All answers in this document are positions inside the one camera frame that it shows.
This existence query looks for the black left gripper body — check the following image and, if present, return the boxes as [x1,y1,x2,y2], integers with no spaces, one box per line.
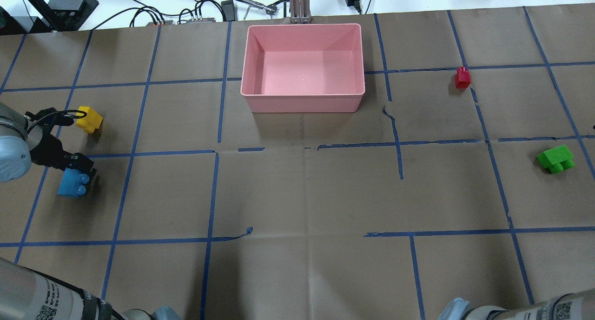
[28,124,77,169]

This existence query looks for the blue toy block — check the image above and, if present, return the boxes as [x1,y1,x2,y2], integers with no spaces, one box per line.
[57,169,91,198]

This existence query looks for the green toy block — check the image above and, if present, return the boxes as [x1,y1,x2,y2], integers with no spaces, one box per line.
[536,145,575,174]

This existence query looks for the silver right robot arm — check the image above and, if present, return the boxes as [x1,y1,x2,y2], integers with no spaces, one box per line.
[437,289,595,320]

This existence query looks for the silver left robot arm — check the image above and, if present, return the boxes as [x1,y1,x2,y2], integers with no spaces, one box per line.
[0,102,97,182]

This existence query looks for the pink plastic box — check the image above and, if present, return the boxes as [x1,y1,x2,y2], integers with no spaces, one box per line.
[240,23,366,113]

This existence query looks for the yellow toy block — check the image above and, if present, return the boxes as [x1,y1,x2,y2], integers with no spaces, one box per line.
[75,106,104,135]

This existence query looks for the black device on desk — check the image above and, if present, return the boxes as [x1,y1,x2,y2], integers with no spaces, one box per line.
[43,0,99,32]

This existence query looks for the red toy block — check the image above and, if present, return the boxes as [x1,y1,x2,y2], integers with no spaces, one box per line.
[455,67,471,89]

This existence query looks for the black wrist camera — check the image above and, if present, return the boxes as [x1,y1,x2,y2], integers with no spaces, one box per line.
[24,107,87,133]

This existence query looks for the black cable bundle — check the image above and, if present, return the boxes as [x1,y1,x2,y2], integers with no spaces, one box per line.
[77,0,224,27]

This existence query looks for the aluminium frame post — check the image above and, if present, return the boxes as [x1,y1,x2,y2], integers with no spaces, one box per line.
[290,0,312,25]

